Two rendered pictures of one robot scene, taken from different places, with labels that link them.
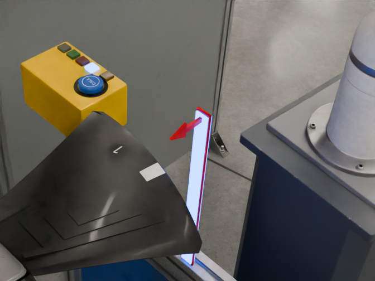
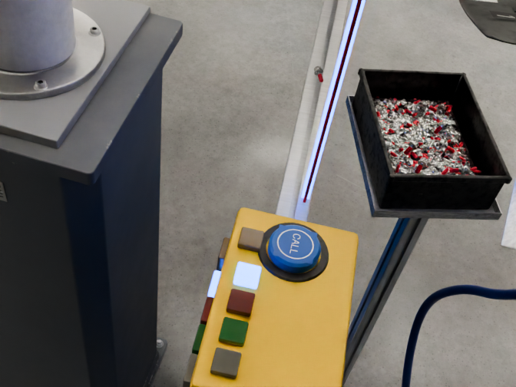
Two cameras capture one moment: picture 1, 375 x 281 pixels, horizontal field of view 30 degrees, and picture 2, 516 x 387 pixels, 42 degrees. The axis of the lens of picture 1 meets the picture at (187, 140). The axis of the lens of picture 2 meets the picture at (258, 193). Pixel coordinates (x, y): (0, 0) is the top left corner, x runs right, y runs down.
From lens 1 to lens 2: 1.20 m
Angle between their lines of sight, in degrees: 77
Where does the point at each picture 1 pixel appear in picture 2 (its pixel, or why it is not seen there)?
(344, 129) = (67, 22)
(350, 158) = (81, 43)
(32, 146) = not seen: outside the picture
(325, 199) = (158, 64)
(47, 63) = (294, 365)
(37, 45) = not seen: outside the picture
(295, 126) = (43, 110)
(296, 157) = (100, 104)
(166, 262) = not seen: hidden behind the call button
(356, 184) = (119, 37)
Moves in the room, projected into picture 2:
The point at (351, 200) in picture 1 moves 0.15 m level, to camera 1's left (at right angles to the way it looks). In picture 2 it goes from (141, 44) to (191, 117)
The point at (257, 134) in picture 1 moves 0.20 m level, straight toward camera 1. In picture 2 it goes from (77, 154) to (245, 123)
